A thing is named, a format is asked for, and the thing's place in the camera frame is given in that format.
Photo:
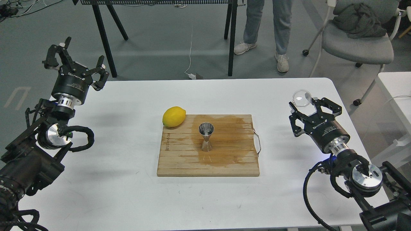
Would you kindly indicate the wooden cutting board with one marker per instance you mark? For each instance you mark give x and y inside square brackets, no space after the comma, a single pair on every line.
[233,150]

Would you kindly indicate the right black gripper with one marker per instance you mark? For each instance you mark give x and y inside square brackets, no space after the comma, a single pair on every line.
[326,131]

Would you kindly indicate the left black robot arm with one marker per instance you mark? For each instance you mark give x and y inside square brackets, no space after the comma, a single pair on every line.
[33,159]

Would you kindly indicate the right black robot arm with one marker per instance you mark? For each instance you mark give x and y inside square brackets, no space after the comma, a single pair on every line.
[352,175]

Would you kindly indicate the steel double jigger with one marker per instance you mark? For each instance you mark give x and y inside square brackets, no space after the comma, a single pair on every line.
[206,129]

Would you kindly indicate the dark grey cloth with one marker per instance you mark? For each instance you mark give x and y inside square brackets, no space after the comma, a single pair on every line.
[359,21]

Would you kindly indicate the small clear glass cup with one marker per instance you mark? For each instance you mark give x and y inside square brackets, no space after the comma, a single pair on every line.
[301,98]

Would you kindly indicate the grey office chair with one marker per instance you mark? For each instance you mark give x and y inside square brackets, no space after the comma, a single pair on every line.
[376,51]

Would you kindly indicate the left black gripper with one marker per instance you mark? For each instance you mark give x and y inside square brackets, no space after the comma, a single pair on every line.
[73,79]

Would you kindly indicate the white side table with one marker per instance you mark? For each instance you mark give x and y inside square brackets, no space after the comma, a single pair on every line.
[395,119]

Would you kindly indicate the yellow lemon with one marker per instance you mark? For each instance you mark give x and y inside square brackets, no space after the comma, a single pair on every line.
[174,116]

